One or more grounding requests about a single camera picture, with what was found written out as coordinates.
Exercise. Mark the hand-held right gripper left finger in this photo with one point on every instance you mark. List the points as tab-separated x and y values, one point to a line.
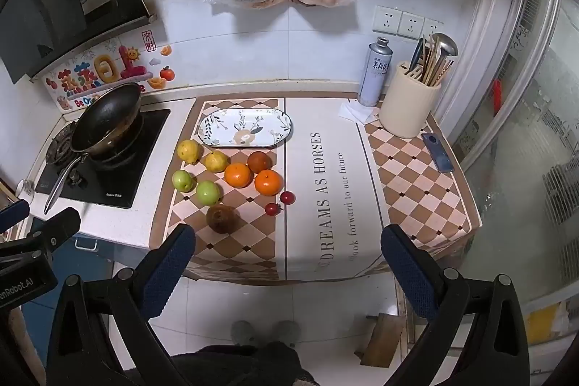
167	270

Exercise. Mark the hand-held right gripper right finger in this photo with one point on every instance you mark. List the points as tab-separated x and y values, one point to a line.
407	273

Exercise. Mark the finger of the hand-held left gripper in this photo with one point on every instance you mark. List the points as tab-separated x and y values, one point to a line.
56	227
13	216

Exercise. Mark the dark brown apple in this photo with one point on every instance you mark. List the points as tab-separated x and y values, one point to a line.
221	218

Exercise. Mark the green apple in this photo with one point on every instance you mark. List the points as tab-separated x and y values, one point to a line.
183	180
208	192

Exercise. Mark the bright orange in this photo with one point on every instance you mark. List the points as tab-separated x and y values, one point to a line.
269	182
238	175

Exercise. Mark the yellow lemon back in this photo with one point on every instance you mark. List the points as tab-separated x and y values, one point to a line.
216	161

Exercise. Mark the yellow lemon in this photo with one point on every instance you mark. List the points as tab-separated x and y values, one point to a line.
189	151
216	161

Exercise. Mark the yellow lemon front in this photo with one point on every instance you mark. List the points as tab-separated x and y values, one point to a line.
189	151

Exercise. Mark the red cherry tomato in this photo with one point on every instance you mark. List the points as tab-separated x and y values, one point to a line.
272	208
287	197

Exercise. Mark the dark reddish orange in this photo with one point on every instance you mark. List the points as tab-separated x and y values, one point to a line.
259	161

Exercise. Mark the floral oval plate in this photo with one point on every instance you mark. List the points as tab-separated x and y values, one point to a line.
271	128

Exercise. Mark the blue cabinet drawer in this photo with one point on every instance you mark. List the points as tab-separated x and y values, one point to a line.
90	261

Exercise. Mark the wooden stool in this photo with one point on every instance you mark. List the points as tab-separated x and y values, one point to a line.
382	340

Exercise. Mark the person's dark clothing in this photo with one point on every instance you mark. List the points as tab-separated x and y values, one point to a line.
235	365

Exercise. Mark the checkered table mat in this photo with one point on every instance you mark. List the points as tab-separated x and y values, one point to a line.
325	187

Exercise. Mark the black frying pan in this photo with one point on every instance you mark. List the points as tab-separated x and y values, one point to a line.
108	110

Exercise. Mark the cream utensil holder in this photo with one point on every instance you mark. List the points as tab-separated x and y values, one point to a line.
407	105

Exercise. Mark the white tissue paper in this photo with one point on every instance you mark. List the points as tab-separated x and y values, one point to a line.
357	111

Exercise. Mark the frosted glass sliding door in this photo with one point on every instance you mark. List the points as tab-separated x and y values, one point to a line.
520	142

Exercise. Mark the grey spray can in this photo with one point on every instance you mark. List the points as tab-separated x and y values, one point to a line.
373	74

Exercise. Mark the bundle of chopsticks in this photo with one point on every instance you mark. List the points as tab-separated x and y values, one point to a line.
433	65

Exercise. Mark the black range hood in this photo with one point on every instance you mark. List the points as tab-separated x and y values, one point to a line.
45	6

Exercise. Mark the dark spatula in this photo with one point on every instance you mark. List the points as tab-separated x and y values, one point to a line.
418	56

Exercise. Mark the steel ladle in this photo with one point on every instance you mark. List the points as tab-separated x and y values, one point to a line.
445	44

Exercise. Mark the colourful wall sticker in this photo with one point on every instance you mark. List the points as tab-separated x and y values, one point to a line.
104	71

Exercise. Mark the white wall socket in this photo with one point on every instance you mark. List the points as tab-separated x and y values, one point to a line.
433	29
386	19
410	25

